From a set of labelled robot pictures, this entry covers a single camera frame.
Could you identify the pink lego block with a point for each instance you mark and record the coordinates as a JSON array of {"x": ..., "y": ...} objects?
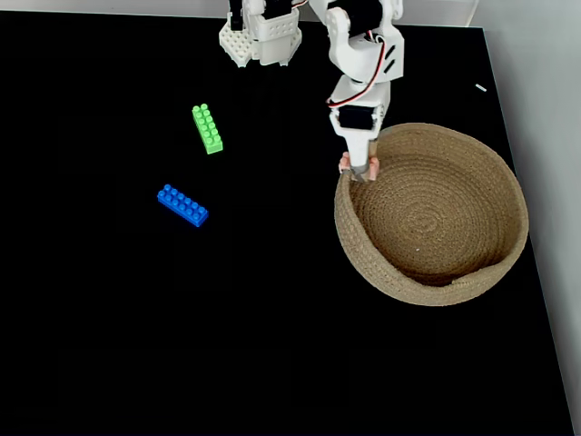
[{"x": 374, "y": 169}]

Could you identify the green lego block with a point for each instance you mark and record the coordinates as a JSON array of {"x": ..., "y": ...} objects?
[{"x": 207, "y": 129}]

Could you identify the blue lego block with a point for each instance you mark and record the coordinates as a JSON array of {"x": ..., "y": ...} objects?
[{"x": 182, "y": 205}]

